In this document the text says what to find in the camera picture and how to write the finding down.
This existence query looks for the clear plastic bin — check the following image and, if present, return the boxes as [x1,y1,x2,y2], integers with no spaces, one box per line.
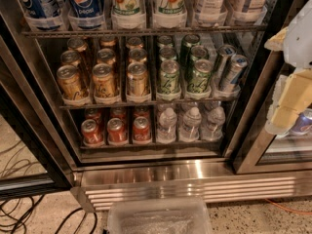
[107,197,213,234]

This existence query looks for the red soda can front right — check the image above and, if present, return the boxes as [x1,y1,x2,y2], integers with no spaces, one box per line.
[133,116,151,144]

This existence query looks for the clear plastic water bottle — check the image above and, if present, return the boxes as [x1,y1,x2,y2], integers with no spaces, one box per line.
[179,107,202,142]

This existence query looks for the clear water bottle left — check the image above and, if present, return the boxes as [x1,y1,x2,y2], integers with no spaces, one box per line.
[157,107,177,143]

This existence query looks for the orange lacroix can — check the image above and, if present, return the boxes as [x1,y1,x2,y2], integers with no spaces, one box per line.
[92,63,117,98]
[57,65,88,100]

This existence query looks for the steel fridge base grille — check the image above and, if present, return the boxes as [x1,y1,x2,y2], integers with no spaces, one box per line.
[70,160,312,213]

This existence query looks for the red soda can front middle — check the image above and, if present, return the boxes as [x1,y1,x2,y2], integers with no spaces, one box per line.
[107,118,128,145]

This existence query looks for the red soda can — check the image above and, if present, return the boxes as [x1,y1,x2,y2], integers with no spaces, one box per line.
[81,119,104,147]
[133,116,151,144]
[107,118,128,145]

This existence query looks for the glass fridge door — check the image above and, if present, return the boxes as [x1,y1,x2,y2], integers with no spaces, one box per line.
[0,37,73,200]
[227,0,312,174]

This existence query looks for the green LaCroix can front left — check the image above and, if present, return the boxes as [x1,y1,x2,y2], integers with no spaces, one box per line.
[158,59,179,95]

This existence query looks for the orange LaCroix can front left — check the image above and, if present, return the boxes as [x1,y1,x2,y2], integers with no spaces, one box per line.
[57,65,88,100]

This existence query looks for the orange cable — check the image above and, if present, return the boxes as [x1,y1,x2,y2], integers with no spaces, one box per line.
[264,198,312,216]

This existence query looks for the purple can behind glass door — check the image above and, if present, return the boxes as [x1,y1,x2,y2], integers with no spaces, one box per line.
[290,108,312,136]

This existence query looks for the tan LaCroix can front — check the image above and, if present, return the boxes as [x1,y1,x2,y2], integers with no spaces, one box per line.
[127,62,149,97]

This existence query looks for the orange LaCroix can front middle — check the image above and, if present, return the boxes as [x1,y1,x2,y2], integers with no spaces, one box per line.
[92,63,117,98]

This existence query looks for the green LaCroix can front right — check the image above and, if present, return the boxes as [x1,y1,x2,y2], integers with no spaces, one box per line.
[187,59,213,94]

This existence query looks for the silver blue slim can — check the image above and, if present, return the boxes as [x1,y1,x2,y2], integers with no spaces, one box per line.
[214,44,237,78]
[218,55,248,93]

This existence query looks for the green lacroix can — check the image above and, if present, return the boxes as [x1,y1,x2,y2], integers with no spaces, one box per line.
[187,59,213,94]
[158,59,179,95]

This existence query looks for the silver blue slim can rear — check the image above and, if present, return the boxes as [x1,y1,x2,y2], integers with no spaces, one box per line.
[214,44,237,78]

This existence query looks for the red soda can front left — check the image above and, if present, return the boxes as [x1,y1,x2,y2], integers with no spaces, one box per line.
[81,119,104,147]

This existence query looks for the glass fridge door right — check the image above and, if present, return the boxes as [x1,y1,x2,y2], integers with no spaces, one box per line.
[227,0,312,174]

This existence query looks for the black floor cables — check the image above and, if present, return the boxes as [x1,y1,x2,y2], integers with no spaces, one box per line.
[0,139,98,234]

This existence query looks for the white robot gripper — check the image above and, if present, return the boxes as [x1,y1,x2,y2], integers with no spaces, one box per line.
[264,0,312,135]

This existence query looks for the Pepsi bottle right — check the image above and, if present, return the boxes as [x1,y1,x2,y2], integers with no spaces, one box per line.
[64,0,103,20]

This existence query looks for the silver blue slim can front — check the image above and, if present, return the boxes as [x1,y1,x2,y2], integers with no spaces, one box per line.
[218,55,248,93]

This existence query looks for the glass fridge door left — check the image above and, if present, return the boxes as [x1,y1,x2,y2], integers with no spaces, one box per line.
[0,37,73,200]

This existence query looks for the clear water bottle right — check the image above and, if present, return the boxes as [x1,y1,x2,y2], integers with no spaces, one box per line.
[201,106,225,142]

